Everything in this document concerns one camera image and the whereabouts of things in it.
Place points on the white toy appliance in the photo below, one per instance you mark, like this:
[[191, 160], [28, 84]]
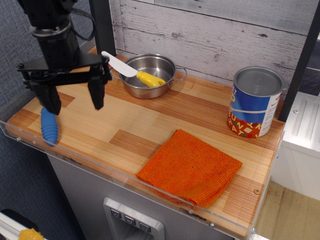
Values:
[[297, 163]]

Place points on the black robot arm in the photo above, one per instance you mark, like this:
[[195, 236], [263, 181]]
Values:
[[48, 14]]

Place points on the blue soup can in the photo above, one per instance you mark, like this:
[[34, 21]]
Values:
[[255, 95]]

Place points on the blue handled fork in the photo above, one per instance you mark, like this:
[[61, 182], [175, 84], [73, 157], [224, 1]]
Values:
[[49, 127]]

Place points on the white yellow plastic knife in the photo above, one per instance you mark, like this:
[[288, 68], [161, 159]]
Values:
[[126, 70]]

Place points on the clear acrylic table guard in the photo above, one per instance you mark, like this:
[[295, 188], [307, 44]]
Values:
[[120, 150]]

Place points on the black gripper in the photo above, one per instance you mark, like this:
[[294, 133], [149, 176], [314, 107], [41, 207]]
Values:
[[63, 63]]

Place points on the grey toy fridge cabinet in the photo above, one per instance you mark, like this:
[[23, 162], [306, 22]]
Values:
[[107, 210]]

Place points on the stainless steel pot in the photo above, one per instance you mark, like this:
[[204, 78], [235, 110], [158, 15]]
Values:
[[154, 64]]

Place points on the black right post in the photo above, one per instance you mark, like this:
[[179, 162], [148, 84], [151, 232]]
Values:
[[303, 61]]

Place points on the orange knitted cloth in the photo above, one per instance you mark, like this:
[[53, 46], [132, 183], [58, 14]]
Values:
[[190, 169]]

